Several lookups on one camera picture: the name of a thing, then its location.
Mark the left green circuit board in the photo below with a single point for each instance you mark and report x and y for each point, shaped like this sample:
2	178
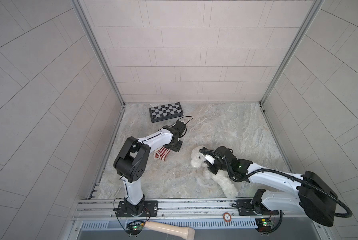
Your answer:
134	228

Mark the right green circuit board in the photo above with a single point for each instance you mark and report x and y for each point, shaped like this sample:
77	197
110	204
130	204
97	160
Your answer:
264	225

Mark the folded black white chessboard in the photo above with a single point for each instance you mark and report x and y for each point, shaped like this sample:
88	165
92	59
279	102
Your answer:
166	112

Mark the green circuit board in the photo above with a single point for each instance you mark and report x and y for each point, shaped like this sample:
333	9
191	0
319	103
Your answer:
134	228
264	225

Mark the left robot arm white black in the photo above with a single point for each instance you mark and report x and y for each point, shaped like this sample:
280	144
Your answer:
132	159

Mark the white teddy bear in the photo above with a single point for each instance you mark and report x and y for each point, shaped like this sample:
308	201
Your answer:
198	161

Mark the round red white sticker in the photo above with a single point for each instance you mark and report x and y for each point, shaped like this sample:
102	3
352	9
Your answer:
227	217

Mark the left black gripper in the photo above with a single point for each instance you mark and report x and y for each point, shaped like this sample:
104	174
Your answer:
177	148

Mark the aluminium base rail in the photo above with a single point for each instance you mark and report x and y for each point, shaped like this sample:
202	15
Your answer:
168	209

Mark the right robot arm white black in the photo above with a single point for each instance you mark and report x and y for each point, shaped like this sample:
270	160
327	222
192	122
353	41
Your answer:
299	193

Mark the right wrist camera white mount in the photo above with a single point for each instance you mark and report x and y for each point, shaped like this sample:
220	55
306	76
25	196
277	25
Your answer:
208	159

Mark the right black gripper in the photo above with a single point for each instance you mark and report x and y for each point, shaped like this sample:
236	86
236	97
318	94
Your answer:
210	167

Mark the beige wooden handle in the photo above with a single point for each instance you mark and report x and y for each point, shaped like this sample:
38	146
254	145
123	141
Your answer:
185	233

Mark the red white striped knit sweater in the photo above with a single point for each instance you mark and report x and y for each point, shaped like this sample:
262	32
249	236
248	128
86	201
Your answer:
161	153

